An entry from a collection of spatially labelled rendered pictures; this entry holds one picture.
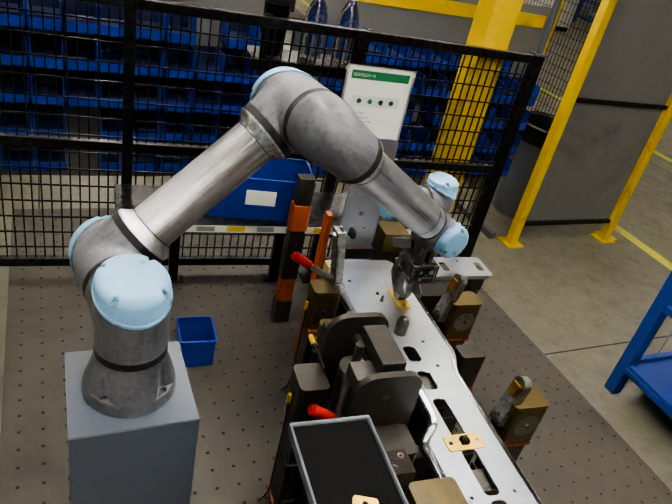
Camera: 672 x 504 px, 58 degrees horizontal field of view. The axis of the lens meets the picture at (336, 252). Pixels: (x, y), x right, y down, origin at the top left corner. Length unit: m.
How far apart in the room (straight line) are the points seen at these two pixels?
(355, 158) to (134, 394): 0.52
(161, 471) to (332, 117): 0.67
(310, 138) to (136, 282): 0.35
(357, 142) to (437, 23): 2.75
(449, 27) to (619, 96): 1.27
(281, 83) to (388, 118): 0.93
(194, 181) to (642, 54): 3.64
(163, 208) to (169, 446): 0.40
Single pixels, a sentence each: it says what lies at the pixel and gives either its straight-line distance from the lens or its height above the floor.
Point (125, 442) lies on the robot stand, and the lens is 1.08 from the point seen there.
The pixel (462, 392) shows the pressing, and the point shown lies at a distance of 1.41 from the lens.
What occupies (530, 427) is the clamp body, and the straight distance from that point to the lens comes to 1.44.
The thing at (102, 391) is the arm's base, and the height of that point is 1.13.
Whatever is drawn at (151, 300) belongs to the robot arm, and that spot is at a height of 1.32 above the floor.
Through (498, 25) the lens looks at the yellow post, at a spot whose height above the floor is 1.62.
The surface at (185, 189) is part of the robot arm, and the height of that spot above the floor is 1.41.
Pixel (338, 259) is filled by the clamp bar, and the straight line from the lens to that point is 1.44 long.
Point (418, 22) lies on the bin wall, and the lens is 3.65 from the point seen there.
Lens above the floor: 1.90
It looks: 31 degrees down
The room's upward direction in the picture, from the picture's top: 13 degrees clockwise
